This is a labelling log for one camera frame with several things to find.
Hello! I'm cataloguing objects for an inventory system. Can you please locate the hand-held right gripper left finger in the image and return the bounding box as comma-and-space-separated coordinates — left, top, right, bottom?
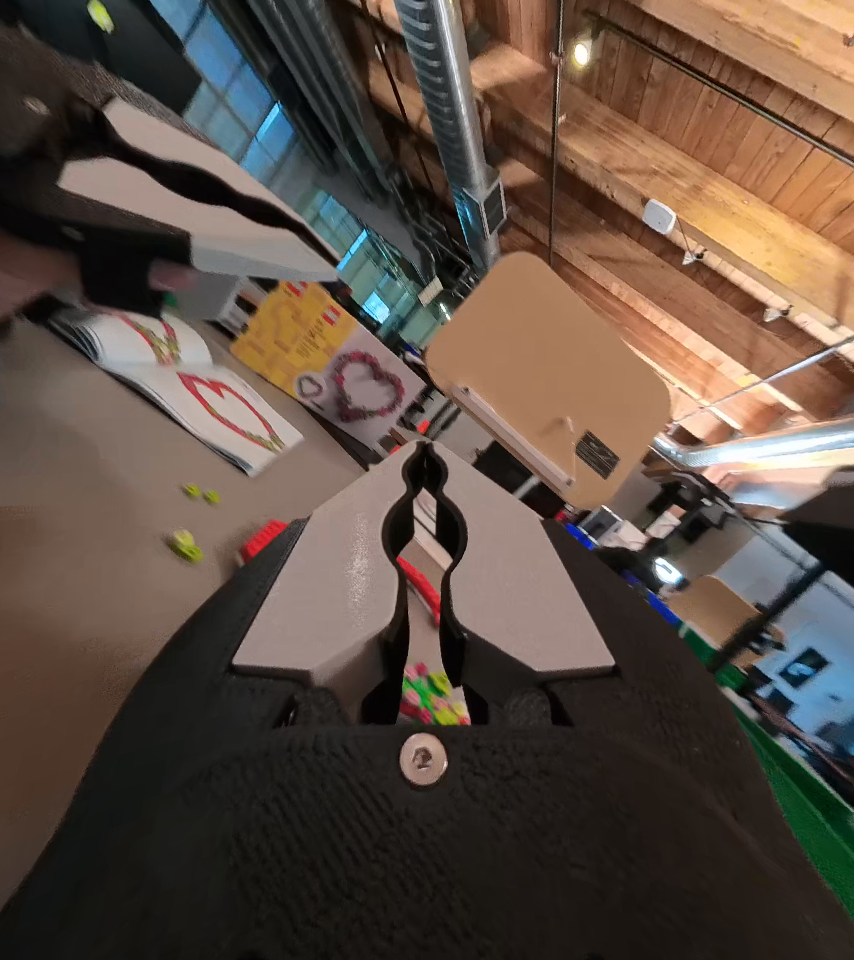
230, 439, 429, 726

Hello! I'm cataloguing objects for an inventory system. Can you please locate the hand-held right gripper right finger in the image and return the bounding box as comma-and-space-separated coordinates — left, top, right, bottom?
425, 441, 617, 726

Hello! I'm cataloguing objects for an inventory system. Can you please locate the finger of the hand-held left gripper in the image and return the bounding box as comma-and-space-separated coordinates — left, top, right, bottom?
100, 96, 339, 265
58, 157, 343, 284

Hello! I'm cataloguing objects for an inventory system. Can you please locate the yellow lego box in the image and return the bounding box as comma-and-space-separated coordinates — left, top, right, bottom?
230, 279, 428, 445

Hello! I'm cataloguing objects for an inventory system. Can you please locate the flower lego assembly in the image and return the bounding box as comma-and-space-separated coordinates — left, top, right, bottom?
400, 660, 473, 727

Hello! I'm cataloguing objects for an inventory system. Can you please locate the open instruction booklet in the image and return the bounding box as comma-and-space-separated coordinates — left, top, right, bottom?
46, 309, 305, 479

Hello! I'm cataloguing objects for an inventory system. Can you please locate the small light wooden panel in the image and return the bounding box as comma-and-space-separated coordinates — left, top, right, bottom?
665, 573, 767, 670

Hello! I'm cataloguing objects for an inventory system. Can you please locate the red lego frame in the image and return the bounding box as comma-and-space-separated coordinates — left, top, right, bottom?
238, 517, 444, 625

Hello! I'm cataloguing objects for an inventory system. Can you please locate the spiral metal air duct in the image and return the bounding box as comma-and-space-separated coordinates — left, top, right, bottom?
392, 0, 508, 273

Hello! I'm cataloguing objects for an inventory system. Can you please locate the smooth metal air duct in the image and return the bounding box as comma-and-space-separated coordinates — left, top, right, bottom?
650, 405, 854, 483

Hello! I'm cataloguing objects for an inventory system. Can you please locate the black light track rail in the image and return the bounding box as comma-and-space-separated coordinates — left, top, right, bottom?
598, 13, 854, 198

